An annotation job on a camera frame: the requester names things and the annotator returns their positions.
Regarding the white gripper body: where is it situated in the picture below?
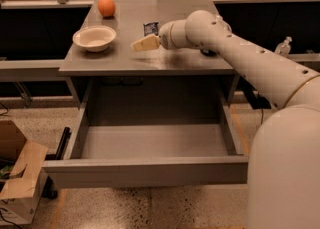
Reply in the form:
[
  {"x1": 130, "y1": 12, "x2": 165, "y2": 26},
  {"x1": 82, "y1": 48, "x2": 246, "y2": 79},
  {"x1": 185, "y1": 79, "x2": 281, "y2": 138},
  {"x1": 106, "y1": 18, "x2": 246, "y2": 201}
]
[{"x1": 159, "y1": 20, "x2": 192, "y2": 50}]

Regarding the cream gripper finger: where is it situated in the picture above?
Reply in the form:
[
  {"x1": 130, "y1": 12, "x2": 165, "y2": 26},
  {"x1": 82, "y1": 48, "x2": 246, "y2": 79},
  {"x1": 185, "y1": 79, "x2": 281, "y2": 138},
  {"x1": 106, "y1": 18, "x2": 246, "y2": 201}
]
[{"x1": 131, "y1": 34, "x2": 160, "y2": 52}]

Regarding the blue rxbar wrapper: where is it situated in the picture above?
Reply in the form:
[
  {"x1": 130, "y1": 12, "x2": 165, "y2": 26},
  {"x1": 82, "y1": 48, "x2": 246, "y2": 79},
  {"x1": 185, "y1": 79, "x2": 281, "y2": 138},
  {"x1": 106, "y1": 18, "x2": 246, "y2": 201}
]
[{"x1": 143, "y1": 22, "x2": 159, "y2": 36}]

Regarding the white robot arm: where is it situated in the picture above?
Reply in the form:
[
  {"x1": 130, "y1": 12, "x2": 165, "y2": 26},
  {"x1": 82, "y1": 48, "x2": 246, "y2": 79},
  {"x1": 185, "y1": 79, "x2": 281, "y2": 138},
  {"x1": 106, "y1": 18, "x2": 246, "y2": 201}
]
[{"x1": 131, "y1": 10, "x2": 320, "y2": 229}]

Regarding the open grey top drawer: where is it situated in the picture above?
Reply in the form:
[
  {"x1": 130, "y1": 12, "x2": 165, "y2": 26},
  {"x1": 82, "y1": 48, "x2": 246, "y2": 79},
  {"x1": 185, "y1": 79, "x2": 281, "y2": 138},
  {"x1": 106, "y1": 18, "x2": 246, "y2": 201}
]
[{"x1": 41, "y1": 79, "x2": 249, "y2": 190}]

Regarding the blue soda can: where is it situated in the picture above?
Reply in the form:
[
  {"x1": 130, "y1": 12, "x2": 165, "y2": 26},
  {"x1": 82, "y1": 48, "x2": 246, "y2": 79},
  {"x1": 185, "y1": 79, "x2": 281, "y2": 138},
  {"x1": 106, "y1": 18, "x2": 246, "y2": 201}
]
[{"x1": 200, "y1": 49, "x2": 217, "y2": 57}]

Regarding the grey cabinet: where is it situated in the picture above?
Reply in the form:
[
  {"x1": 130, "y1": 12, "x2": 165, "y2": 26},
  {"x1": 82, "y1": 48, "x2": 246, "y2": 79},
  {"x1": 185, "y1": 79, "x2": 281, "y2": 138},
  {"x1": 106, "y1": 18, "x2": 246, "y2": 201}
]
[{"x1": 59, "y1": 0, "x2": 238, "y2": 108}]

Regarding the white paper bowl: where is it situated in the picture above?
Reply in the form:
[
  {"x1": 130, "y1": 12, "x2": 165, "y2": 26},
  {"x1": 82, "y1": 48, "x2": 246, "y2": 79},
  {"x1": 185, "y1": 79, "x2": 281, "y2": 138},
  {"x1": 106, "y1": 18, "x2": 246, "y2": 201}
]
[{"x1": 73, "y1": 26, "x2": 116, "y2": 52}]

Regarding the orange fruit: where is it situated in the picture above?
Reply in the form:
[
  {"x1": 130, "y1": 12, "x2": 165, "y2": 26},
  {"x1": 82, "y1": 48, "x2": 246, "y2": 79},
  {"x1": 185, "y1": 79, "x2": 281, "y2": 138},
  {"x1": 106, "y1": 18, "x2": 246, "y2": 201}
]
[{"x1": 98, "y1": 0, "x2": 116, "y2": 17}]

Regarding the clear sanitizer bottle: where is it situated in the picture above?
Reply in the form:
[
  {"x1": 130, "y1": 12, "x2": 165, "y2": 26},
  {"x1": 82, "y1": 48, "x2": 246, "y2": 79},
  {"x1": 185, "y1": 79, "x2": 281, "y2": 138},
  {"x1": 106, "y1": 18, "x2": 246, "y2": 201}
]
[{"x1": 275, "y1": 36, "x2": 292, "y2": 57}]

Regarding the cardboard box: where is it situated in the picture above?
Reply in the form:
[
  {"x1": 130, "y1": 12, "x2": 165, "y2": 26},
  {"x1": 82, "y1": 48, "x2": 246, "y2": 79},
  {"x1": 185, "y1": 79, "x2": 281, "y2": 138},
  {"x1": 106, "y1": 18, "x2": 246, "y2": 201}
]
[{"x1": 0, "y1": 120, "x2": 48, "y2": 226}]

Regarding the grey metal rail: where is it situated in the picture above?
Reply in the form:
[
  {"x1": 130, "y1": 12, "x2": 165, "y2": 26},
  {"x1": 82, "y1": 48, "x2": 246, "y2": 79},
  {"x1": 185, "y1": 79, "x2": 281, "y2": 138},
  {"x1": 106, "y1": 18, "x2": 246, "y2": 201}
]
[{"x1": 0, "y1": 60, "x2": 64, "y2": 82}]

